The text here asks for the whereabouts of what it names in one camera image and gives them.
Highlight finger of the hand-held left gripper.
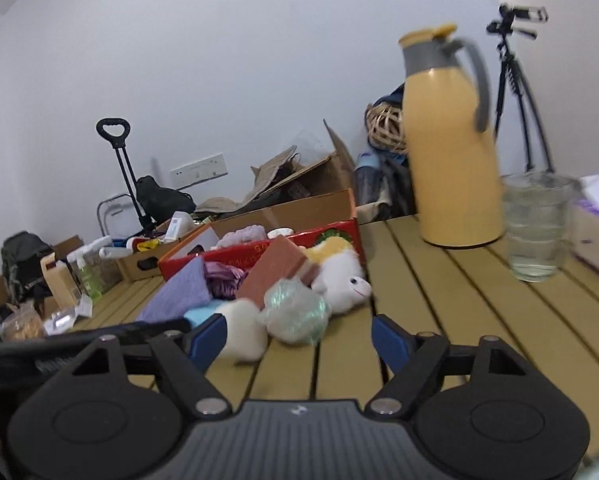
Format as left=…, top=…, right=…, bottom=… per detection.
left=80, top=319, right=193, bottom=345

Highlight wicker ball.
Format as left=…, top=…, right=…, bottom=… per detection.
left=365, top=102, right=407, bottom=153

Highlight red cardboard box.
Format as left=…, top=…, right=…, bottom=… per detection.
left=158, top=189, right=367, bottom=283

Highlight white plastic jar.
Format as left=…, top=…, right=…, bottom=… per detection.
left=164, top=211, right=195, bottom=241

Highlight clear water bottle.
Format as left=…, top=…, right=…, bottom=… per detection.
left=354, top=152, right=383, bottom=206

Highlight large open cardboard box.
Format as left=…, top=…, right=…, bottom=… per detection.
left=250, top=119, right=357, bottom=207

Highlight hand trolley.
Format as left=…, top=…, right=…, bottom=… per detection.
left=96, top=118, right=158, bottom=238

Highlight lilac knit item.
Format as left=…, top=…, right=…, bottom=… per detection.
left=214, top=225, right=268, bottom=251

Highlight brown snack bag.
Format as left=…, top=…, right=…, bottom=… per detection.
left=2, top=305, right=45, bottom=341

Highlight clear glass cup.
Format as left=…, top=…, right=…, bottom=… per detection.
left=499, top=172, right=577, bottom=283

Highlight black tripod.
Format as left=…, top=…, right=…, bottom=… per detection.
left=492, top=35, right=555, bottom=173

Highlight white wall socket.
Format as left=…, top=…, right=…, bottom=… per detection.
left=170, top=154, right=229, bottom=187

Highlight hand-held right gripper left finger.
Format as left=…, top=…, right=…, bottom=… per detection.
left=64, top=312, right=233, bottom=419

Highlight green spray bottle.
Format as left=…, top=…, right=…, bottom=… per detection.
left=67, top=252, right=104, bottom=302

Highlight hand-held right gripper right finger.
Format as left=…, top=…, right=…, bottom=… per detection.
left=364, top=314, right=530, bottom=419

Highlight white and yellow plush toy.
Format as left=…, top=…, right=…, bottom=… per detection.
left=299, top=237, right=373, bottom=316

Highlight purple tissue box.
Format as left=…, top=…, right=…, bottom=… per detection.
left=569, top=172, right=599, bottom=283

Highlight cardboard box with handle hole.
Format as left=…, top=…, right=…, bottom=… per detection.
left=117, top=215, right=215, bottom=282

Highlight lavender cloth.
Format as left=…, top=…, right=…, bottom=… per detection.
left=136, top=257, right=213, bottom=323

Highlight beige carton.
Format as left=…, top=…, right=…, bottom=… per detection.
left=40, top=252, right=79, bottom=311

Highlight white fluffy ball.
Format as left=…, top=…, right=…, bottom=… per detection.
left=214, top=299, right=269, bottom=363

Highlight black bag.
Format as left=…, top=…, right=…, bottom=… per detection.
left=136, top=176, right=196, bottom=221

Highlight purple satin scrunchie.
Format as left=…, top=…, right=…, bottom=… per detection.
left=204, top=260, right=248, bottom=301

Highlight dark backpack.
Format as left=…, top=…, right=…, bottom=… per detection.
left=0, top=231, right=55, bottom=301

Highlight yellow thermos jug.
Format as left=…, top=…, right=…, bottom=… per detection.
left=398, top=22, right=505, bottom=248

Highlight clear plastic packaging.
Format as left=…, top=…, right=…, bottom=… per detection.
left=44, top=304, right=93, bottom=336

